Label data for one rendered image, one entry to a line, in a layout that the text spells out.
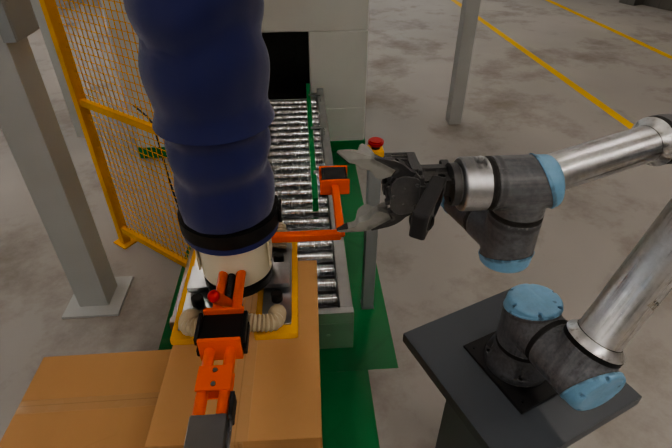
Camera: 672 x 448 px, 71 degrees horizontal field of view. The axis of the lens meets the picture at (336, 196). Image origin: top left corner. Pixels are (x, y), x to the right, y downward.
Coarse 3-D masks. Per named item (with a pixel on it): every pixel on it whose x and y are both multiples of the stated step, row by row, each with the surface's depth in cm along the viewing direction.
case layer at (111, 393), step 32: (128, 352) 174; (160, 352) 174; (32, 384) 163; (64, 384) 163; (96, 384) 163; (128, 384) 163; (160, 384) 163; (32, 416) 154; (64, 416) 154; (96, 416) 154; (128, 416) 154
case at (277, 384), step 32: (192, 352) 126; (256, 352) 126; (288, 352) 126; (192, 384) 119; (256, 384) 119; (288, 384) 119; (320, 384) 119; (160, 416) 112; (256, 416) 112; (288, 416) 112; (320, 416) 112
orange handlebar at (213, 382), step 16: (336, 192) 133; (336, 208) 127; (336, 224) 122; (272, 240) 118; (288, 240) 118; (304, 240) 119; (320, 240) 119; (224, 272) 107; (240, 272) 107; (224, 288) 104; (240, 288) 103; (240, 304) 100; (208, 352) 89; (208, 368) 86; (224, 368) 86; (208, 384) 83; (224, 384) 83; (224, 400) 81
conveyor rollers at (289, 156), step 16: (288, 112) 350; (304, 112) 351; (272, 128) 327; (288, 128) 328; (304, 128) 329; (272, 144) 307; (288, 144) 307; (304, 144) 307; (320, 144) 307; (272, 160) 290; (288, 160) 291; (304, 160) 291; (320, 160) 292; (288, 176) 276; (304, 176) 277; (288, 192) 261; (304, 192) 262; (288, 208) 248; (304, 208) 248; (320, 208) 248; (288, 224) 239; (304, 224) 240; (320, 224) 240; (304, 256) 218; (320, 256) 218; (320, 272) 210; (320, 288) 203; (320, 304) 196; (336, 304) 196
